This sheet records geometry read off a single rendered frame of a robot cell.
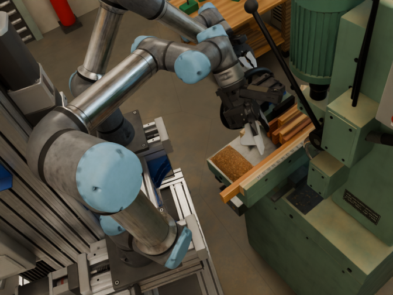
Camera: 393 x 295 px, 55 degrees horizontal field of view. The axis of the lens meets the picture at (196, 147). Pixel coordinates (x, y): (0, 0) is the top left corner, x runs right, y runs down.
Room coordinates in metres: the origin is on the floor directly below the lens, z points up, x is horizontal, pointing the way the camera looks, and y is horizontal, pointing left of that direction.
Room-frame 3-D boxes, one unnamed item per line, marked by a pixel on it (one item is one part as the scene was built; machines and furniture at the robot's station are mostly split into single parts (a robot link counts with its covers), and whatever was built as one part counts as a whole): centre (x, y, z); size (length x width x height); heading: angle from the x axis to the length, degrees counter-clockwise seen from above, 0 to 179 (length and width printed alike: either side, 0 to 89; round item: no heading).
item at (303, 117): (0.77, -0.37, 0.93); 0.20 x 0.02 x 0.06; 114
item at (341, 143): (0.49, -0.35, 1.22); 0.09 x 0.08 x 0.15; 24
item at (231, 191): (0.72, -0.34, 0.92); 0.67 x 0.02 x 0.04; 114
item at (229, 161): (0.71, -0.10, 0.92); 0.14 x 0.09 x 0.04; 24
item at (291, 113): (0.81, -0.37, 0.94); 0.18 x 0.02 x 0.07; 114
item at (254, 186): (0.69, -0.38, 0.93); 0.60 x 0.02 x 0.06; 114
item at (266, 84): (0.90, -0.28, 0.99); 0.13 x 0.11 x 0.06; 114
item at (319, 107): (0.73, -0.40, 1.03); 0.14 x 0.07 x 0.09; 24
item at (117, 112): (1.06, 0.30, 0.98); 0.13 x 0.12 x 0.14; 22
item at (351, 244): (0.63, -0.45, 0.76); 0.57 x 0.45 x 0.09; 24
